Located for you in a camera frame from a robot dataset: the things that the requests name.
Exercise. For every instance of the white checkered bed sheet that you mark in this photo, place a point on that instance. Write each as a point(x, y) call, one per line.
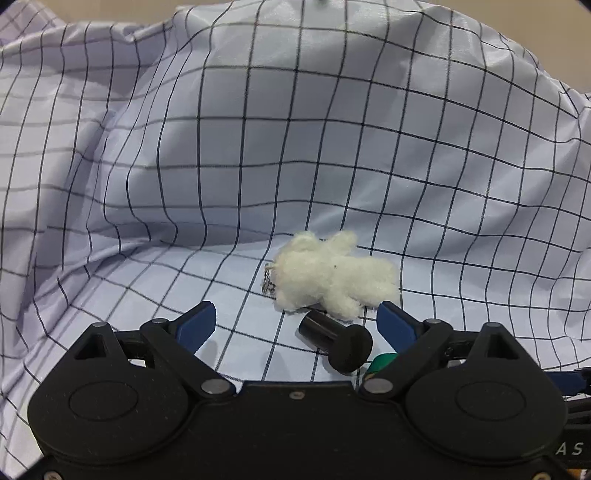
point(277, 138)

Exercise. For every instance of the green tape roll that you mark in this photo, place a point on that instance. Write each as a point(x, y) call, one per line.
point(381, 363)

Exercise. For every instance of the black cylinder object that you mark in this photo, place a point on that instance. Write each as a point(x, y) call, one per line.
point(351, 348)

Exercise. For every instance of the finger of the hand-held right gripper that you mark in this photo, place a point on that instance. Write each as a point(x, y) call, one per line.
point(572, 382)

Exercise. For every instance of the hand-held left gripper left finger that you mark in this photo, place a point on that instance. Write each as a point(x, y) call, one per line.
point(198, 323)

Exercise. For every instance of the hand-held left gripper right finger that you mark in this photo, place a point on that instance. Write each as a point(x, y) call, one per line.
point(397, 325)

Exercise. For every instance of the white plush bunny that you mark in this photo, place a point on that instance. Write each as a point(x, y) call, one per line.
point(332, 272)

